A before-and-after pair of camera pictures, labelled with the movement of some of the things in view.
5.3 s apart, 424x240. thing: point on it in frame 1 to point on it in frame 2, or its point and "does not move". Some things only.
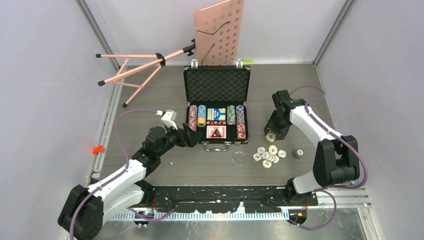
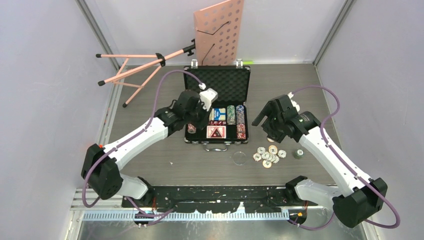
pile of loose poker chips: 272,155 does not move
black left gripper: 192,137 to 205,116
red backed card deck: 218,132 does not move
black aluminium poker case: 217,98 does not move
